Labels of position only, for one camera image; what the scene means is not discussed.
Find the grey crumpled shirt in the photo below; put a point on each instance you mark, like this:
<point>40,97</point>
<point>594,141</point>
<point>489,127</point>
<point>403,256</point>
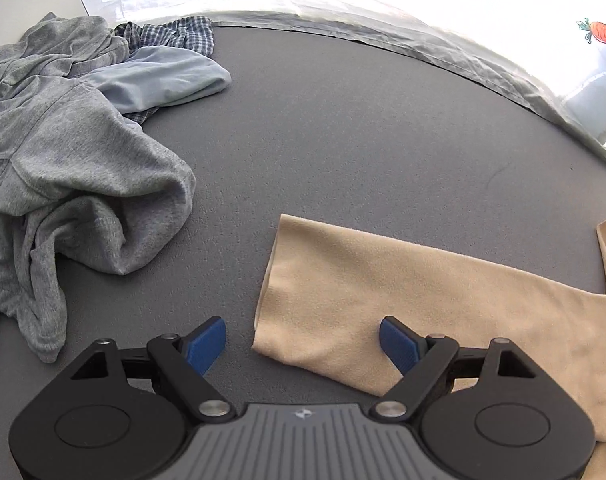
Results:
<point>83,150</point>

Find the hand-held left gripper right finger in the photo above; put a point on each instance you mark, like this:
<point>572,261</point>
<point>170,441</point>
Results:
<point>398,347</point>

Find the beige long-sleeve shirt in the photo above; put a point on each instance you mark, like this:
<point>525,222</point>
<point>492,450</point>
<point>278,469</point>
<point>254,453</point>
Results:
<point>358,285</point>

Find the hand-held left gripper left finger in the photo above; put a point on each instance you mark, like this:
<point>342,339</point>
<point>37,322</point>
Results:
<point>208,345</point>

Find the light blue garment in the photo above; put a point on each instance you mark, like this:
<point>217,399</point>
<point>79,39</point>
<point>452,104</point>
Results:
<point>168,77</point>

